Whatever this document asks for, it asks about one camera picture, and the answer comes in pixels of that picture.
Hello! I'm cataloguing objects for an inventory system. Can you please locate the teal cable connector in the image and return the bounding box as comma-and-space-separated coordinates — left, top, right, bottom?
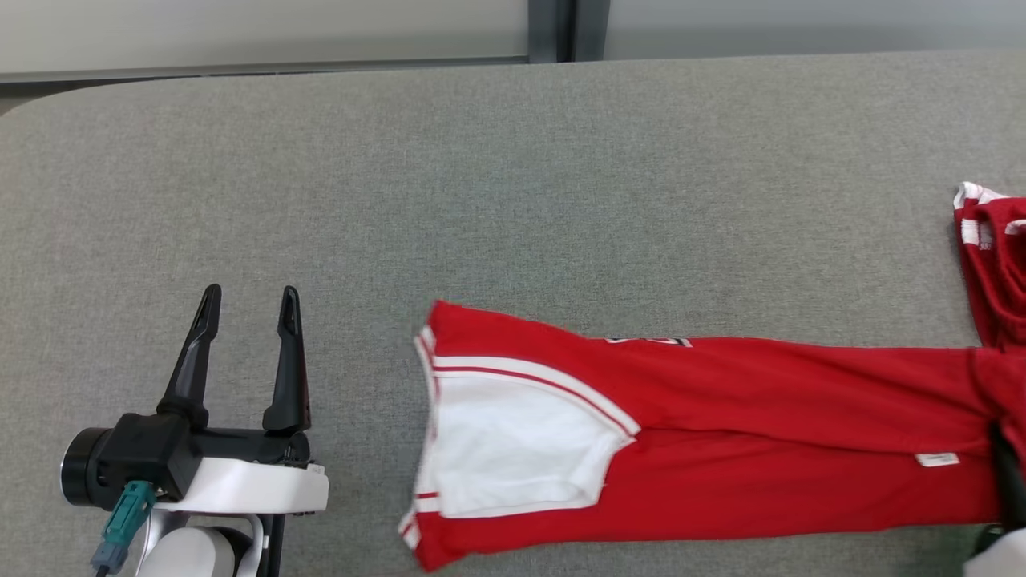
90, 479, 158, 575

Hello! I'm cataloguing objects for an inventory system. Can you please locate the grey partition post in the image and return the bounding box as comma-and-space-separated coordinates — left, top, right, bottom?
527, 0, 612, 64

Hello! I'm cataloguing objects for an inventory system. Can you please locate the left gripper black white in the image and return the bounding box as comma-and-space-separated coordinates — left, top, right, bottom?
59, 283, 330, 516

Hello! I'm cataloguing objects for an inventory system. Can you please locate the red and white garment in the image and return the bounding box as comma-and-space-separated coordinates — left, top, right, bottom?
398, 181, 1026, 573

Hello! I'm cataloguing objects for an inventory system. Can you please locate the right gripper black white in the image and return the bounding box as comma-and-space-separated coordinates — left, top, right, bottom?
964, 421, 1026, 577

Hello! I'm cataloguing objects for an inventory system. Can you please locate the grey fabric sofa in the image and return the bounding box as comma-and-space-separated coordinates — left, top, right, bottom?
0, 48, 1026, 577

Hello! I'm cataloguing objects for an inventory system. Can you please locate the grey partition base rail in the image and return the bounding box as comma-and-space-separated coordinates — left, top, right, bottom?
0, 56, 530, 86

